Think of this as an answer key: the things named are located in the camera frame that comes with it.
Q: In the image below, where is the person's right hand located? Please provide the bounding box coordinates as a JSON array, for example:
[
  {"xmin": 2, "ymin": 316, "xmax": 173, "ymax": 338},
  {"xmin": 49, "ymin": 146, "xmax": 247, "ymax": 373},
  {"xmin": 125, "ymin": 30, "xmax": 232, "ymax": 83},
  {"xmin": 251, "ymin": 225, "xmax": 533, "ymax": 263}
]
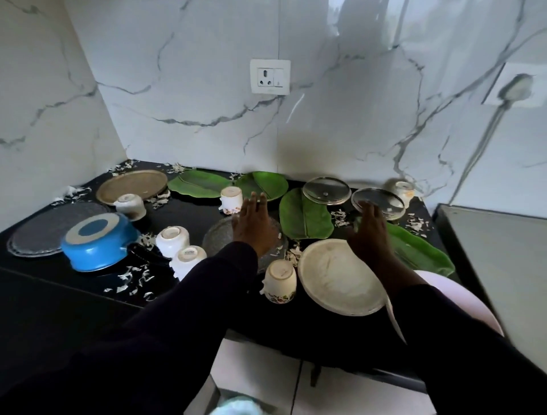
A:
[{"xmin": 346, "ymin": 201, "xmax": 396, "ymax": 268}]

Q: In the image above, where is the person's left hand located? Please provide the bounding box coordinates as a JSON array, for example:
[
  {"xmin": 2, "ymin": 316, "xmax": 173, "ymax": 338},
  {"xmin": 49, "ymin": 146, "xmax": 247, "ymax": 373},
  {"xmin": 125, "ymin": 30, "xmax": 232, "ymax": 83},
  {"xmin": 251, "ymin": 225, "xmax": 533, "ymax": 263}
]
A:
[{"xmin": 232, "ymin": 191, "xmax": 281, "ymax": 257}]

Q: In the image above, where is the glass lid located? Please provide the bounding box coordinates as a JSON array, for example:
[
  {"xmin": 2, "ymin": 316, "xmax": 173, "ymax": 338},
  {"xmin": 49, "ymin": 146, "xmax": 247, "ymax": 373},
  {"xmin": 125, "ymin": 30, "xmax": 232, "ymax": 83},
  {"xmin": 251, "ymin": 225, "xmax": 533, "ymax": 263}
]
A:
[
  {"xmin": 302, "ymin": 176, "xmax": 353, "ymax": 206},
  {"xmin": 350, "ymin": 187, "xmax": 406, "ymax": 222}
]

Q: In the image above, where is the green leaf plate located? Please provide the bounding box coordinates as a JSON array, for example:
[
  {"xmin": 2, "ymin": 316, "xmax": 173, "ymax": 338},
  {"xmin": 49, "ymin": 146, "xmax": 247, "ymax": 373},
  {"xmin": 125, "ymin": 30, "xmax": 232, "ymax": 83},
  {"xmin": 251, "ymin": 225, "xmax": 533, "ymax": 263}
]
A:
[
  {"xmin": 235, "ymin": 170, "xmax": 289, "ymax": 202},
  {"xmin": 167, "ymin": 169, "xmax": 231, "ymax": 199},
  {"xmin": 279, "ymin": 188, "xmax": 335, "ymax": 241},
  {"xmin": 352, "ymin": 215, "xmax": 456, "ymax": 278}
]

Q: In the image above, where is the grey speckled plate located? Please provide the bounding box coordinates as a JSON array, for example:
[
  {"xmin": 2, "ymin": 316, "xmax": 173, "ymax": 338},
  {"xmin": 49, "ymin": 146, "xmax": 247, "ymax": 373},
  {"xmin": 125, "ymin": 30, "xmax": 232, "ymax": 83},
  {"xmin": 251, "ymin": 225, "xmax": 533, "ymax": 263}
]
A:
[
  {"xmin": 6, "ymin": 201, "xmax": 111, "ymax": 259},
  {"xmin": 202, "ymin": 215, "xmax": 289, "ymax": 274}
]

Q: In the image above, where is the cream round plate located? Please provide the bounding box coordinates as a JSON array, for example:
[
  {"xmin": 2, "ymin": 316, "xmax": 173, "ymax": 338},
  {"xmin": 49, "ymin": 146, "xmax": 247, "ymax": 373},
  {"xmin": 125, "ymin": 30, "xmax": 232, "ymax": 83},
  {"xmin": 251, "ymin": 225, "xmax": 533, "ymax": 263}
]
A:
[{"xmin": 297, "ymin": 238, "xmax": 387, "ymax": 317}]

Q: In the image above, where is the pink bowl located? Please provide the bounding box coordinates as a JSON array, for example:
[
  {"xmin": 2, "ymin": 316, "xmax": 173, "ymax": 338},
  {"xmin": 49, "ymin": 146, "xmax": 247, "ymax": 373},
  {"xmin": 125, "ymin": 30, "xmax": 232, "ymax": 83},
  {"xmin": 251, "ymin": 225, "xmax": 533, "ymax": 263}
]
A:
[{"xmin": 384, "ymin": 269, "xmax": 505, "ymax": 345}]

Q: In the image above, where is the silver dishwasher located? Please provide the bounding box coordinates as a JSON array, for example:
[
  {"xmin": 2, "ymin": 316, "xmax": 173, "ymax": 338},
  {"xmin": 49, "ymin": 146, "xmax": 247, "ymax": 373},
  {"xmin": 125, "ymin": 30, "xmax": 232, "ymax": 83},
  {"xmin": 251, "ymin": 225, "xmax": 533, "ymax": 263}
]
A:
[{"xmin": 432, "ymin": 204, "xmax": 547, "ymax": 373}]

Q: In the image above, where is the tan speckled plate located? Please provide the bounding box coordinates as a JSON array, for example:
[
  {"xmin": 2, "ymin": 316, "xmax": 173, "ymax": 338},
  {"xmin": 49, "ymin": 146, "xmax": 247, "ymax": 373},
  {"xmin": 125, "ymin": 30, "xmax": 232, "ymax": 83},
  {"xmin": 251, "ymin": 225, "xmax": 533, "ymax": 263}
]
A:
[{"xmin": 95, "ymin": 169, "xmax": 169, "ymax": 206}]

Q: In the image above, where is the blue saucepan with black handle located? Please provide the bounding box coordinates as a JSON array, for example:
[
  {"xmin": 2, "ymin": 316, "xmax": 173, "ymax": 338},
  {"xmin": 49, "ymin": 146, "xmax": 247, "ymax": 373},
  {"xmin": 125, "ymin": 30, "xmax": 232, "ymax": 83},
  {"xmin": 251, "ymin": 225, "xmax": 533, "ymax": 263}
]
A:
[{"xmin": 60, "ymin": 212, "xmax": 172, "ymax": 273}]

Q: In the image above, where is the person's right forearm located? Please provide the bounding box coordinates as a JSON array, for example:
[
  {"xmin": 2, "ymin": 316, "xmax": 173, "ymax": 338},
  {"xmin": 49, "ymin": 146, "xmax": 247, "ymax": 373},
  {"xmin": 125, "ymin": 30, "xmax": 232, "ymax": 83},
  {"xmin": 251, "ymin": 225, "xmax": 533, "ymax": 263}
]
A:
[{"xmin": 375, "ymin": 256, "xmax": 547, "ymax": 415}]

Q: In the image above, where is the person's left forearm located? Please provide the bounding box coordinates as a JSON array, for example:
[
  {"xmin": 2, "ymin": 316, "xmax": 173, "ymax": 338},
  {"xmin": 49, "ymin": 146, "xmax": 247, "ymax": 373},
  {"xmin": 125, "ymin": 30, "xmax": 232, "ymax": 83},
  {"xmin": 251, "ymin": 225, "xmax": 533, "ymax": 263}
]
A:
[{"xmin": 0, "ymin": 241, "xmax": 259, "ymax": 415}]

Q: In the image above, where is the white base cabinet door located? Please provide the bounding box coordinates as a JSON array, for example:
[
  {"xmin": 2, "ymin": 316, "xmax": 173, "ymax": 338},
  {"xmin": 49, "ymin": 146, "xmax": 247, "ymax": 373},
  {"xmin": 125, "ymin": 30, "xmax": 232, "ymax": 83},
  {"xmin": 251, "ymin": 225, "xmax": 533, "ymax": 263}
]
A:
[
  {"xmin": 209, "ymin": 337, "xmax": 303, "ymax": 415},
  {"xmin": 292, "ymin": 361, "xmax": 438, "ymax": 415}
]

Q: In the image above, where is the teal waste bin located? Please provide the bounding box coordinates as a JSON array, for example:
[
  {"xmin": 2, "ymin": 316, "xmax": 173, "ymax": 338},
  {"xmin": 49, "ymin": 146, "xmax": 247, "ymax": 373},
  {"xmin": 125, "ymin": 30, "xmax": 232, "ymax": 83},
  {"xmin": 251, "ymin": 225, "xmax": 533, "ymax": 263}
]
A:
[{"xmin": 209, "ymin": 395, "xmax": 268, "ymax": 415}]

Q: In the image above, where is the white plug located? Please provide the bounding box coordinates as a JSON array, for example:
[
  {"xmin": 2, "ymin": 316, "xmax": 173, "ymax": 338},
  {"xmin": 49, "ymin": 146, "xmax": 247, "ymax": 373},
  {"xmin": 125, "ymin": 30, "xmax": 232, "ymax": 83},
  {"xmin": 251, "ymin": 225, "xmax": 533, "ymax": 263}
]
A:
[{"xmin": 497, "ymin": 73, "xmax": 535, "ymax": 103}]

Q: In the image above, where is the white power cable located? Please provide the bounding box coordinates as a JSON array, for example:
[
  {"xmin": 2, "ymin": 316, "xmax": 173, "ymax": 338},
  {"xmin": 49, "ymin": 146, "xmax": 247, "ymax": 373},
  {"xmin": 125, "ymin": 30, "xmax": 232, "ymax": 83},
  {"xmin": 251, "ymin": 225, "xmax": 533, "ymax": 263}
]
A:
[{"xmin": 448, "ymin": 100, "xmax": 512, "ymax": 206}]

